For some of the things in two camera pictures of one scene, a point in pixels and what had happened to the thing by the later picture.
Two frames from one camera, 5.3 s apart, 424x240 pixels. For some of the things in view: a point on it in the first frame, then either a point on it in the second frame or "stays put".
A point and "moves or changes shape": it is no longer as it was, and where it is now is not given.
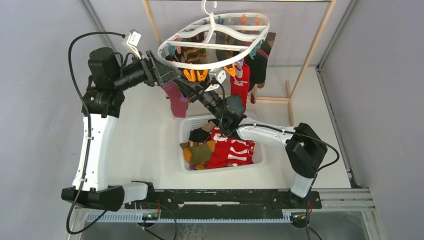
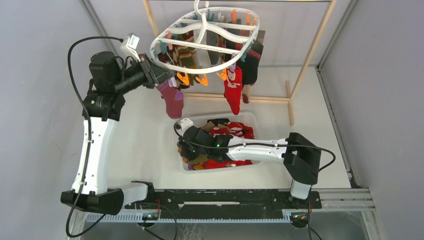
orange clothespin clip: [191, 77] moves or changes shape
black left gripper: [156, 73] stays put
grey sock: [221, 38] → [212, 38]
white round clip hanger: [215, 41] moves or changes shape
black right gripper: [193, 91] → [185, 152]
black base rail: [225, 203] stays put
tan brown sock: [209, 127] stays put
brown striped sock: [194, 55] → [187, 53]
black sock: [258, 66] → [250, 65]
